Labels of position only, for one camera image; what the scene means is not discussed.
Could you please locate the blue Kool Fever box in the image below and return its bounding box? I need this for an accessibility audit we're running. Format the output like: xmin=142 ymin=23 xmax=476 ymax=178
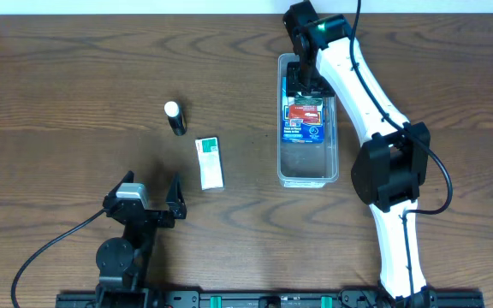
xmin=280 ymin=77 xmax=324 ymax=144

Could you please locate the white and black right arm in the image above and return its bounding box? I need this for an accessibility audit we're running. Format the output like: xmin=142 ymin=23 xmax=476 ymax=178
xmin=282 ymin=1 xmax=436 ymax=307

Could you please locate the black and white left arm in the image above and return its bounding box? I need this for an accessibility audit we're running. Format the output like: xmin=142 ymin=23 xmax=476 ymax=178
xmin=95 ymin=171 xmax=187 ymax=307

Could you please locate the clear plastic container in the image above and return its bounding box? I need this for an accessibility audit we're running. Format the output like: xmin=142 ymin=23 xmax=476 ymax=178
xmin=277 ymin=53 xmax=339 ymax=188

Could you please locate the red and green medicine box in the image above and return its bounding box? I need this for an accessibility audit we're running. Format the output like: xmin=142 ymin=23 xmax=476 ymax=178
xmin=286 ymin=97 xmax=324 ymax=126

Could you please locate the white and green medicine box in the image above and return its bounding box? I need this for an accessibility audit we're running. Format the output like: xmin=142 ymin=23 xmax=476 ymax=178
xmin=195 ymin=137 xmax=224 ymax=190

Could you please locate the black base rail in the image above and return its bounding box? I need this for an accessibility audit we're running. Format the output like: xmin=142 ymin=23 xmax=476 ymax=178
xmin=55 ymin=289 xmax=485 ymax=308

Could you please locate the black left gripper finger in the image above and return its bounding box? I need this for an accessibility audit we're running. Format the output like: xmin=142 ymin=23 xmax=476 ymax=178
xmin=104 ymin=170 xmax=134 ymax=203
xmin=165 ymin=173 xmax=187 ymax=219

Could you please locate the dark bottle with white cap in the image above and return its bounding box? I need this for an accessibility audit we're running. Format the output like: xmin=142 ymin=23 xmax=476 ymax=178
xmin=163 ymin=101 xmax=187 ymax=136

